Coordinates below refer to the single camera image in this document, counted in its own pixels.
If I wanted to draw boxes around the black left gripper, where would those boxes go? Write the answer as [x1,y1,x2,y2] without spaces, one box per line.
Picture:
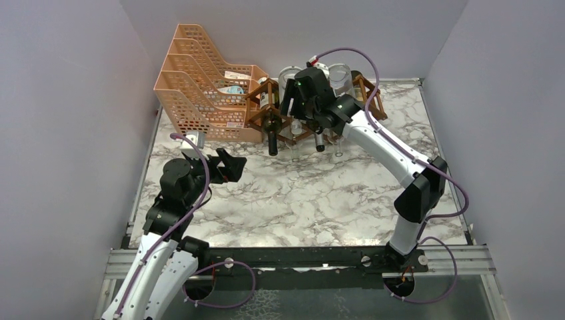
[185,147,247,206]

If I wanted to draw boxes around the clear bottle silver cap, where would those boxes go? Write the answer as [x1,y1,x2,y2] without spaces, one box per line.
[279,66,305,136]

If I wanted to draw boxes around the green wine bottle white label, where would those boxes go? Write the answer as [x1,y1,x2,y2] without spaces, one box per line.
[259,77,282,156]

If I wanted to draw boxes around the clear glass bottle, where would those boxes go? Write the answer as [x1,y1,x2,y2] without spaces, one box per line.
[326,133,344,157]
[284,127,301,163]

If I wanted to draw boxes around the dark green wine bottle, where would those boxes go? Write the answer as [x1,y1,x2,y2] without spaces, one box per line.
[307,121,325,153]

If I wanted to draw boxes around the clear round jug dark liquid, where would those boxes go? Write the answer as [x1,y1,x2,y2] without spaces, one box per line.
[328,63,355,97]

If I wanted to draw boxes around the green wine bottle silver neck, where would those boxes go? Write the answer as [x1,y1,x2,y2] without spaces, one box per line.
[351,70,364,101]

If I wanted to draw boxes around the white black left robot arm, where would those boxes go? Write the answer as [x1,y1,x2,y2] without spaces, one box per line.
[101,148,247,319]

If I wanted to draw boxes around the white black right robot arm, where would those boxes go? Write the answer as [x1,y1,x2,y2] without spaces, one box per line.
[281,66,447,271]

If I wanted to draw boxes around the brown wooden wine rack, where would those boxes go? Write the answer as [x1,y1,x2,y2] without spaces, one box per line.
[246,71,388,145]

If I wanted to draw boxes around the blue round item in organizer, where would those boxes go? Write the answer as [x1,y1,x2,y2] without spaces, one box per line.
[217,85,245,95]

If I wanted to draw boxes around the white box in organizer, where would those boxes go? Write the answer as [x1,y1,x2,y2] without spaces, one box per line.
[224,71,252,80]

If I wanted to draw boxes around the peach plastic file organizer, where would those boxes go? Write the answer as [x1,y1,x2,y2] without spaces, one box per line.
[154,24,268,143]

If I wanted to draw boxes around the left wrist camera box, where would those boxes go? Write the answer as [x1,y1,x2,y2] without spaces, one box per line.
[180,131,206,159]

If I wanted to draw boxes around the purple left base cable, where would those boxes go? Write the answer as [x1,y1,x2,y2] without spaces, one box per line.
[181,260,257,310]

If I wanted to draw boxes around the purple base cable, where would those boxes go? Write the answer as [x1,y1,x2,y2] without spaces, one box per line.
[181,260,257,310]
[382,236,458,305]

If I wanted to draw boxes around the black mounting rail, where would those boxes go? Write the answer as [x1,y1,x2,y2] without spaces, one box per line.
[181,245,428,293]

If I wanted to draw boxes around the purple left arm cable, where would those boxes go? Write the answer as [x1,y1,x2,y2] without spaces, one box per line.
[112,132,212,320]

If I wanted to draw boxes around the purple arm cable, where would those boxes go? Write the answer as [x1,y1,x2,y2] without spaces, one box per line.
[307,47,470,222]
[112,132,212,320]

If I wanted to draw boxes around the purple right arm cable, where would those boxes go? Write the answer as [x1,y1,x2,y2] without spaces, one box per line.
[307,47,470,222]

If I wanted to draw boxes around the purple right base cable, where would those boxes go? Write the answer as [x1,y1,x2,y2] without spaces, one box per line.
[382,236,458,305]

